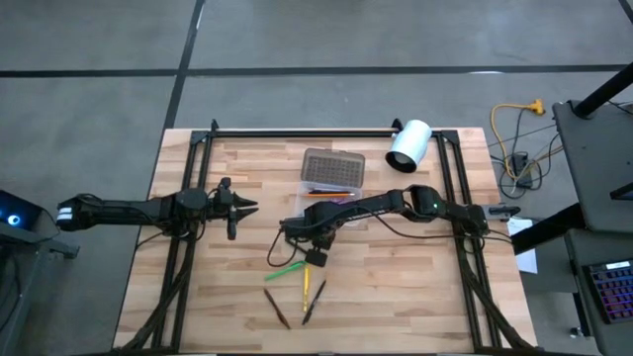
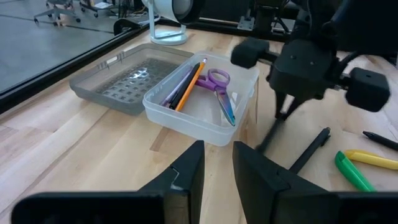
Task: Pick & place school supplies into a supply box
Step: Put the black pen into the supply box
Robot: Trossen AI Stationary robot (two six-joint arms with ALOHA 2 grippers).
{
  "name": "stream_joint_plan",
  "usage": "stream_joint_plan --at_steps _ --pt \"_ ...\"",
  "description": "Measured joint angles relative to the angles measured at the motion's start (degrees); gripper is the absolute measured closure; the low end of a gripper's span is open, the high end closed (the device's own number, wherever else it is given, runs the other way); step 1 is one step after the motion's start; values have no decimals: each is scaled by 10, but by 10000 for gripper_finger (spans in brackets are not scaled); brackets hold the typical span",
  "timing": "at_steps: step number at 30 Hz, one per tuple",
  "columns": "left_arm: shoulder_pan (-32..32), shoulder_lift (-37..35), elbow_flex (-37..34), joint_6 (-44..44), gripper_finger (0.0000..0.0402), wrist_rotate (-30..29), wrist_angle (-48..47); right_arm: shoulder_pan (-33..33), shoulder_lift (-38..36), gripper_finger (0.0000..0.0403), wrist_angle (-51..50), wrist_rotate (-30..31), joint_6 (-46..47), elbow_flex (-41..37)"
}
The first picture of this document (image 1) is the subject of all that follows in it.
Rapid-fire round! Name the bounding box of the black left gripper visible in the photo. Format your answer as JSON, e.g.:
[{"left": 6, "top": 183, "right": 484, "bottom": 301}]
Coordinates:
[{"left": 208, "top": 176, "right": 260, "bottom": 242}]

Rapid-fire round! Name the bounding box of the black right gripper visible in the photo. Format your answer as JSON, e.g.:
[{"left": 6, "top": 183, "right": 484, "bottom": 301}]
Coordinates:
[{"left": 279, "top": 205, "right": 343, "bottom": 252}]

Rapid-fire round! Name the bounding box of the green marker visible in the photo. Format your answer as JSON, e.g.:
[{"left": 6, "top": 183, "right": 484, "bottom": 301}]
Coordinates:
[{"left": 263, "top": 260, "right": 307, "bottom": 283}]

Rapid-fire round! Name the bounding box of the clear plastic supply box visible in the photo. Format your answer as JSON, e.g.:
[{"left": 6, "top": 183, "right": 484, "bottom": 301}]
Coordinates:
[{"left": 294, "top": 146, "right": 367, "bottom": 229}]

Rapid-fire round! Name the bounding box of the yellow highlighter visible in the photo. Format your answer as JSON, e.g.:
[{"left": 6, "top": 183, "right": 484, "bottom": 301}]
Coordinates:
[{"left": 302, "top": 265, "right": 312, "bottom": 313}]

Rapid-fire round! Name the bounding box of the black pen white print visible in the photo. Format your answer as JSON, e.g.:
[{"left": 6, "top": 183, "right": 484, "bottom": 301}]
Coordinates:
[{"left": 301, "top": 279, "right": 328, "bottom": 326}]

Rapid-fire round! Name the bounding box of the dark brown pen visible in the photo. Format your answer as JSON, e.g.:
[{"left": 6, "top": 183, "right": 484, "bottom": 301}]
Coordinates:
[{"left": 262, "top": 288, "right": 293, "bottom": 331}]

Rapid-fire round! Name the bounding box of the white spot lamp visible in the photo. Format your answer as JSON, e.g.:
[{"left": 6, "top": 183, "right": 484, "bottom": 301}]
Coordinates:
[{"left": 384, "top": 118, "right": 434, "bottom": 175}]

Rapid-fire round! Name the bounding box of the white paper sheet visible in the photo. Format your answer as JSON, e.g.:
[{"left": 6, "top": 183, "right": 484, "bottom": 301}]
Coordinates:
[{"left": 506, "top": 217, "right": 539, "bottom": 276}]

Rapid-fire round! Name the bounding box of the black power adapter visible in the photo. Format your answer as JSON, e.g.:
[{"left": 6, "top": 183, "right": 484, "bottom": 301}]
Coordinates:
[{"left": 510, "top": 151, "right": 534, "bottom": 190}]

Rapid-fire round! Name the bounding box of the black computer blue light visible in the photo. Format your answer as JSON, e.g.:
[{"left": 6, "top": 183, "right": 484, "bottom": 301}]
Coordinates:
[{"left": 0, "top": 190, "right": 45, "bottom": 233}]

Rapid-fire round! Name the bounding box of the grey equipment stand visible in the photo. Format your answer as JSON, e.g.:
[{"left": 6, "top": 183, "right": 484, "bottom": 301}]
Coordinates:
[{"left": 0, "top": 222, "right": 80, "bottom": 356}]

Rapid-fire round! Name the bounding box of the black desk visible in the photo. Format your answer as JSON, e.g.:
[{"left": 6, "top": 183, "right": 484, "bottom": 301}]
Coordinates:
[
  {"left": 551, "top": 98, "right": 633, "bottom": 233},
  {"left": 508, "top": 202, "right": 633, "bottom": 356}
]

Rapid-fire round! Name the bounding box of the backlit keyboard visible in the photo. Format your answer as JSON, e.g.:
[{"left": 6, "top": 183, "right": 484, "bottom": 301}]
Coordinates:
[{"left": 583, "top": 259, "right": 633, "bottom": 326}]

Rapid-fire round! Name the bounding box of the black pole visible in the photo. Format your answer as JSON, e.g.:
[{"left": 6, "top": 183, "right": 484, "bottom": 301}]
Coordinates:
[{"left": 573, "top": 61, "right": 633, "bottom": 120}]

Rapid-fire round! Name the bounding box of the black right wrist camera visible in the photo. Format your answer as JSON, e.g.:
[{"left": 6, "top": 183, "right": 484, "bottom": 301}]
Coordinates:
[{"left": 305, "top": 248, "right": 328, "bottom": 269}]

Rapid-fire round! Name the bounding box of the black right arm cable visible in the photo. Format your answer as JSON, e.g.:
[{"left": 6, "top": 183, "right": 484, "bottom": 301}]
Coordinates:
[{"left": 266, "top": 217, "right": 513, "bottom": 269}]

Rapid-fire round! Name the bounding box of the yellow extension cable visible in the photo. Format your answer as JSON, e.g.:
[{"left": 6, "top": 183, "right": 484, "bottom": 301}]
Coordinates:
[{"left": 489, "top": 98, "right": 565, "bottom": 182}]

